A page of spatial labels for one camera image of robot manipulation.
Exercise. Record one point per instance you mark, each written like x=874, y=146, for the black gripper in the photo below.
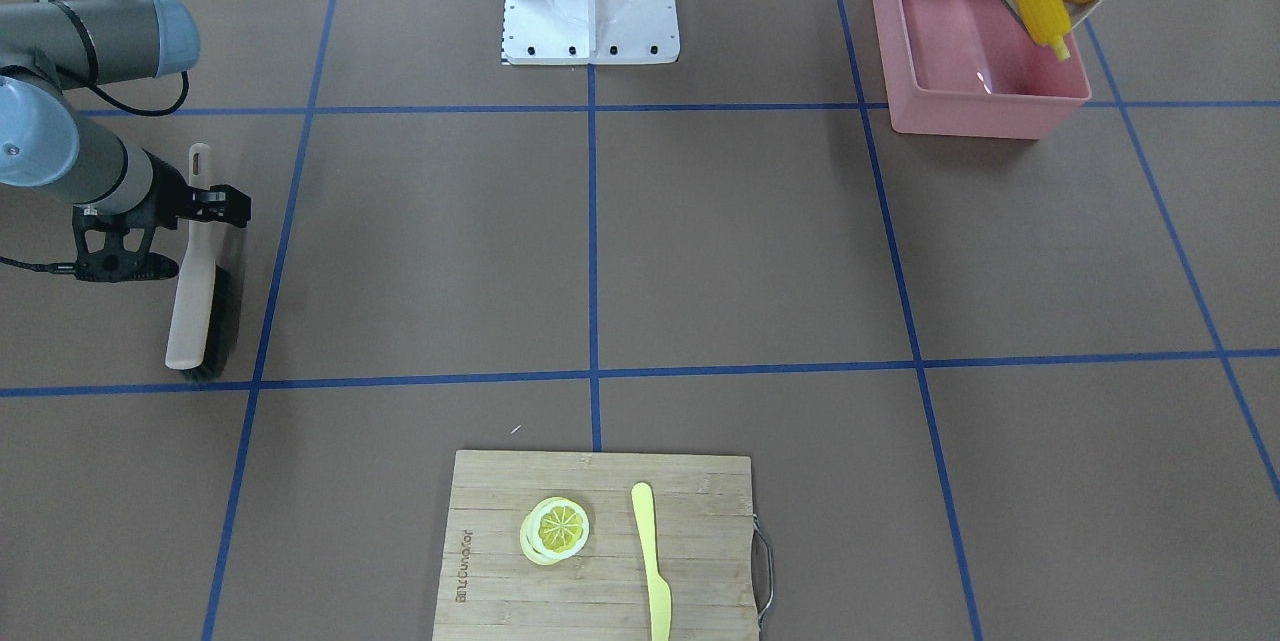
x=170, y=199

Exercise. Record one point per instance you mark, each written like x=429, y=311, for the beige hand brush black bristles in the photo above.
x=206, y=313

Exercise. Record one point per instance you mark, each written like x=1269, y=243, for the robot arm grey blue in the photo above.
x=119, y=194

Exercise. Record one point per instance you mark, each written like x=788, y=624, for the pink plastic bin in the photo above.
x=965, y=68

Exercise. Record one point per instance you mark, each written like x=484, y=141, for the yellow toy lemon slices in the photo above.
x=554, y=531

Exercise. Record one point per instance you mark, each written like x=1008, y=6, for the yellow plastic toy knife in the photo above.
x=660, y=598

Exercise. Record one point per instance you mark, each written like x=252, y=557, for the wooden cutting board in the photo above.
x=706, y=525

